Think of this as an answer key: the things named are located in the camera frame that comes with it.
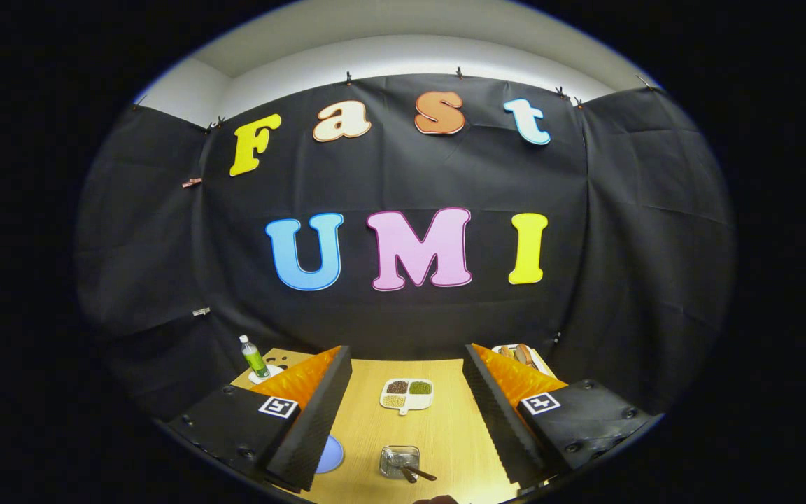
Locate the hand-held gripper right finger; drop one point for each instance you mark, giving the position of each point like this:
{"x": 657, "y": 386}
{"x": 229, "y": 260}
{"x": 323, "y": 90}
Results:
{"x": 497, "y": 420}

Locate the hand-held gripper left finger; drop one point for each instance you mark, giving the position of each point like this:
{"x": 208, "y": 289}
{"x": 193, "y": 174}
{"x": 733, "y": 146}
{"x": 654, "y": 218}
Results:
{"x": 319, "y": 420}

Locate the blue round plate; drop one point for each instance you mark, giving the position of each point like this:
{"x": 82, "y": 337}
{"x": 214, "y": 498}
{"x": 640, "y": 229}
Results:
{"x": 331, "y": 455}

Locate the white square coaster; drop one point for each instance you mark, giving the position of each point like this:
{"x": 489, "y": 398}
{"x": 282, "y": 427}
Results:
{"x": 276, "y": 370}

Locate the brown bread slice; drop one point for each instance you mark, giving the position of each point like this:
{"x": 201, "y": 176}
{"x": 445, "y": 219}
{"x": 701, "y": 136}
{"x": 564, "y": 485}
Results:
{"x": 507, "y": 353}
{"x": 523, "y": 355}

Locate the white toaster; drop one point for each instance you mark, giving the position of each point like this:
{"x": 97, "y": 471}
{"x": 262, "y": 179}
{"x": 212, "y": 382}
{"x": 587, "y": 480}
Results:
{"x": 543, "y": 365}

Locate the white divided dish with beans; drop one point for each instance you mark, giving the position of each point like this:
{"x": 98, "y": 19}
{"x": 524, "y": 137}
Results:
{"x": 406, "y": 406}

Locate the green label plastic bottle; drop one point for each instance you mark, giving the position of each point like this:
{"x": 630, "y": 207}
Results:
{"x": 255, "y": 358}

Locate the pink clip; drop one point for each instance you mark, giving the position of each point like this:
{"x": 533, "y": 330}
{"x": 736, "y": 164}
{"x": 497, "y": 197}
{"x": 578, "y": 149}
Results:
{"x": 192, "y": 182}

